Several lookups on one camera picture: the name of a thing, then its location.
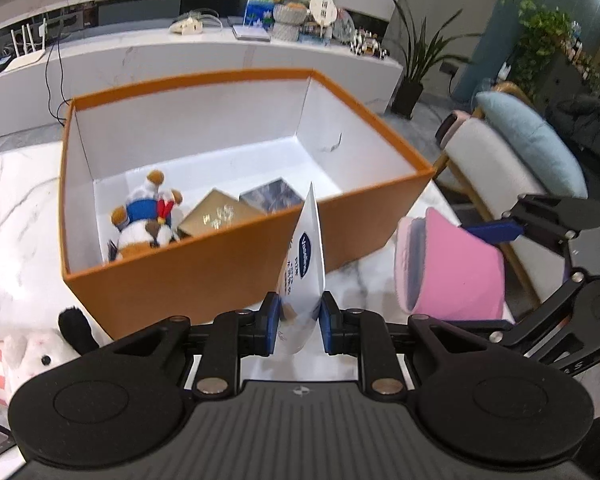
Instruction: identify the pink rounded object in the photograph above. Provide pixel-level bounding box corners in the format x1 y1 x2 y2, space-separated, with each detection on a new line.
435 110 473 148

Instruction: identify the round paper fan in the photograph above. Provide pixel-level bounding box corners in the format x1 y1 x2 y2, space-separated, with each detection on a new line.
309 0 341 41

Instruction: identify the black cable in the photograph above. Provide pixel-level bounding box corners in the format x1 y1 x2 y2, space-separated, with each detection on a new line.
42 40 73 123

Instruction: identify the orange cardboard box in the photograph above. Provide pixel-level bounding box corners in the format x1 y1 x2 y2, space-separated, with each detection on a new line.
59 68 436 341

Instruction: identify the tall plant in black pot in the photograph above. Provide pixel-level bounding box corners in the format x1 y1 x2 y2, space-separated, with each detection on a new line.
387 0 481 121

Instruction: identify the grey laptop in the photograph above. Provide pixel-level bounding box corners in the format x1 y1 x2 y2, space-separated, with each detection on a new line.
231 24 272 42

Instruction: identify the raccoon plush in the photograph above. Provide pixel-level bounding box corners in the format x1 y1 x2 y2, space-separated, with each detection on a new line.
104 170 183 263

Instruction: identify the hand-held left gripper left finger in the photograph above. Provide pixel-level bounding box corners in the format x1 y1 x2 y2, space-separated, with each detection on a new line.
100 292 284 400

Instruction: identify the light blue cushion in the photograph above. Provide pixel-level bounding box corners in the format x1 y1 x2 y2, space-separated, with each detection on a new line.
475 91 588 198

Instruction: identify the white router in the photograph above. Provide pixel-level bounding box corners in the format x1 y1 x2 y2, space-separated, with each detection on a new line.
7 22 48 68

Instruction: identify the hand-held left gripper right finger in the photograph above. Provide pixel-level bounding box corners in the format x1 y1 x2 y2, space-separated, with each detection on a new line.
317 292 501 401

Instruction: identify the wooden chair with white upholstery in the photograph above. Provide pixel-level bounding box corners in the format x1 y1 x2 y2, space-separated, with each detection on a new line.
432 82 588 311

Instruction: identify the white hand cream tube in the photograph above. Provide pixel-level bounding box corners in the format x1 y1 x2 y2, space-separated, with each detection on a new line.
275 181 327 356

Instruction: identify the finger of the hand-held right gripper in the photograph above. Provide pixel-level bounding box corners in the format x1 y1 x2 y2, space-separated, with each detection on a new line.
480 280 588 356
467 192 600 283

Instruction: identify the bushy green plant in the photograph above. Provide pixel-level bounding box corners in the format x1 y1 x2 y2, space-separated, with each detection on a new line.
500 0 581 96

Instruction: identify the dark grey box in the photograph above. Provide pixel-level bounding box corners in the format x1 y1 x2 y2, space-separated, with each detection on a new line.
239 177 305 215

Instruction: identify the black white checkered toy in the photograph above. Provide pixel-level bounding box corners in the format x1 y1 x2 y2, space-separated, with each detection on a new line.
349 30 387 58

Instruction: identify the white marble tv cabinet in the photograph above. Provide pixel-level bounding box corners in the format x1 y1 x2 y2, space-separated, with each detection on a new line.
0 20 403 146

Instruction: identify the teddy bear in basket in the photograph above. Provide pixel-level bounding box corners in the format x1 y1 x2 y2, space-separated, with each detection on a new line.
271 2 306 42

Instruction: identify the black jacket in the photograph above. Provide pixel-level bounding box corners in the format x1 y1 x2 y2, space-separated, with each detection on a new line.
545 97 600 181

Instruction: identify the small gold cardboard box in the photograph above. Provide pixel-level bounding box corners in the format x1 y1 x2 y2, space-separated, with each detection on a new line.
176 188 266 239

